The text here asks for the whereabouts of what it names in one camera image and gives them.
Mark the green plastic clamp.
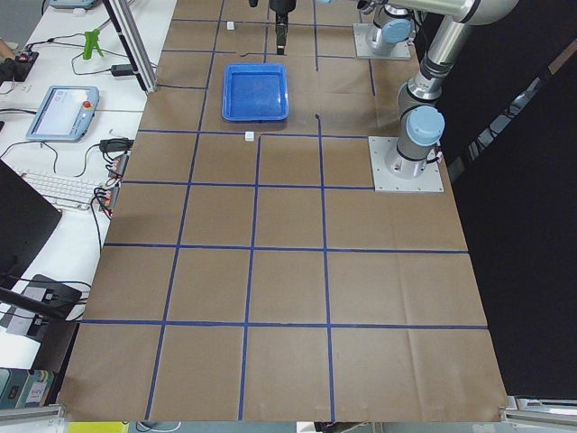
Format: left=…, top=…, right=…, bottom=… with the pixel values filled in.
left=82, top=29, right=104, bottom=60

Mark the blue plastic tray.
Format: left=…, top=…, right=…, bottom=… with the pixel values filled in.
left=222, top=63, right=289, bottom=122

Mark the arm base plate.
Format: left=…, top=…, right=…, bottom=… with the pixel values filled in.
left=353, top=23, right=411, bottom=60
left=368, top=136, right=444, bottom=193

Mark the black power adapter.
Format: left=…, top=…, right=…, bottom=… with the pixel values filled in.
left=110, top=64, right=133, bottom=77

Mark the teach pendant tablet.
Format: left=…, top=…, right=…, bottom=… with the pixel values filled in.
left=25, top=86, right=100, bottom=143

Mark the white keyboard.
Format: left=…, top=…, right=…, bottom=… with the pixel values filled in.
left=20, top=170, right=108, bottom=210

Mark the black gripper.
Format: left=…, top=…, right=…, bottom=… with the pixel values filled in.
left=270, top=0, right=297, bottom=55

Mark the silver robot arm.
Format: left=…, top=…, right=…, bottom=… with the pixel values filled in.
left=268, top=0, right=414, bottom=60
left=357, top=1, right=517, bottom=180

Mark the aluminium frame post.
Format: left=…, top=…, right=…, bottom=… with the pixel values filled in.
left=103, top=0, right=158, bottom=94

